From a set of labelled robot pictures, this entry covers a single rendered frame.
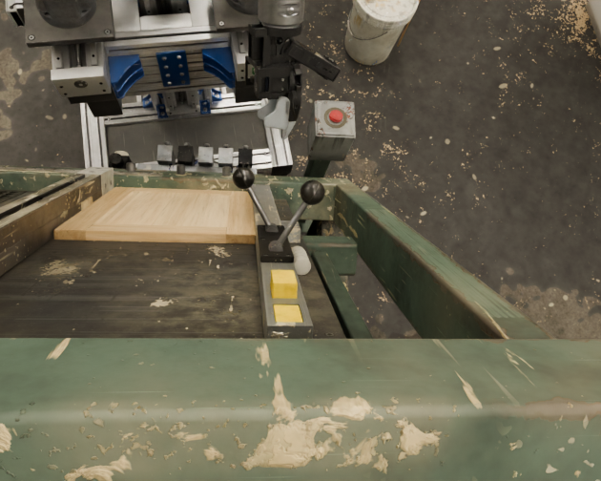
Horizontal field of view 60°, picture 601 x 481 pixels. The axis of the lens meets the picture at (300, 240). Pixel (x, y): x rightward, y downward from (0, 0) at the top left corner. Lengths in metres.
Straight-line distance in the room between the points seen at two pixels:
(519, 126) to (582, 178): 0.41
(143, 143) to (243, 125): 0.43
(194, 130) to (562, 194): 1.83
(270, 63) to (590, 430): 0.73
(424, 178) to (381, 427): 2.34
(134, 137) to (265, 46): 1.49
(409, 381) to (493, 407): 0.05
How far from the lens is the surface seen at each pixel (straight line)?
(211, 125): 2.34
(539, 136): 3.00
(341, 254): 1.19
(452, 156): 2.73
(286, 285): 0.63
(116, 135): 2.36
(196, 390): 0.33
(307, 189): 0.77
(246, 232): 1.02
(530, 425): 0.37
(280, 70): 0.92
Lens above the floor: 2.27
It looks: 73 degrees down
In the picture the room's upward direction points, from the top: 24 degrees clockwise
